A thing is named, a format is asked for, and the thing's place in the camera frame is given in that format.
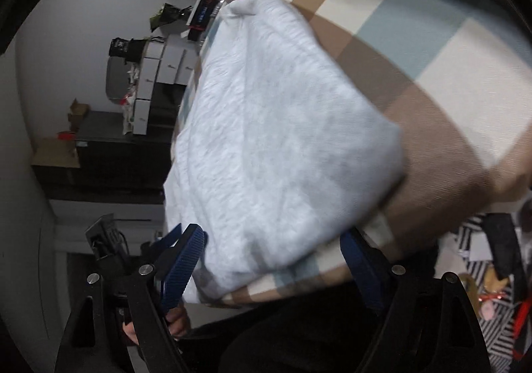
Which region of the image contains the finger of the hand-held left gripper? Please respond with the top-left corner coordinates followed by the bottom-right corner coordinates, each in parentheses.
top-left (155, 223), bottom-right (184, 251)

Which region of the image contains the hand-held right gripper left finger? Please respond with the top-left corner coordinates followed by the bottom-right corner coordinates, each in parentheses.
top-left (54, 223), bottom-right (207, 373)

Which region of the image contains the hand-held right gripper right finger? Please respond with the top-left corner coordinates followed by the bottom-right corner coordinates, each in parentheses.
top-left (340, 227), bottom-right (494, 373)

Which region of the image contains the white knit sweater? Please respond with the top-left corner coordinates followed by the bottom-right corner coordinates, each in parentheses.
top-left (163, 0), bottom-right (406, 305)

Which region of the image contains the person's left hand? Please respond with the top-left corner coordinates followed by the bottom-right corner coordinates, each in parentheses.
top-left (122, 305), bottom-right (191, 347)

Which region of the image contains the black cabinet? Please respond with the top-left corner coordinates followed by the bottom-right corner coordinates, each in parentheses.
top-left (32, 111), bottom-right (179, 204)

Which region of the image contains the person's black clothing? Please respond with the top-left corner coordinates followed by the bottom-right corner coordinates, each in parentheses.
top-left (183, 257), bottom-right (441, 373)

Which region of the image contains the small cardboard box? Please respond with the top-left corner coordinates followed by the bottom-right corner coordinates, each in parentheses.
top-left (67, 99), bottom-right (91, 130)

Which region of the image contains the black fabric item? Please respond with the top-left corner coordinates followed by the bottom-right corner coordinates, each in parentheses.
top-left (481, 213), bottom-right (527, 291)

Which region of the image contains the black white patterned rug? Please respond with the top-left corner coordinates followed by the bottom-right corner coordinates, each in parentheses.
top-left (455, 213), bottom-right (532, 373)

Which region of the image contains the grey rounded board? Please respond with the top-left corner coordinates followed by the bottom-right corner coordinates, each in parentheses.
top-left (106, 57), bottom-right (131, 101)

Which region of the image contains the stack of white boxes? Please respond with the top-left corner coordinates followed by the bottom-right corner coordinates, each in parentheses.
top-left (125, 34), bottom-right (204, 136)

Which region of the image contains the dark green bag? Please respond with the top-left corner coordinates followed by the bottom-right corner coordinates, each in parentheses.
top-left (150, 3), bottom-right (186, 31)

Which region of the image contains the black box with red trim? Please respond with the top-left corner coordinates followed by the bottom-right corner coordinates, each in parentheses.
top-left (187, 0), bottom-right (221, 41)

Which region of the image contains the brown blue checked blanket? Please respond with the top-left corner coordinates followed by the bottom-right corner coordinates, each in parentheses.
top-left (170, 0), bottom-right (532, 309)

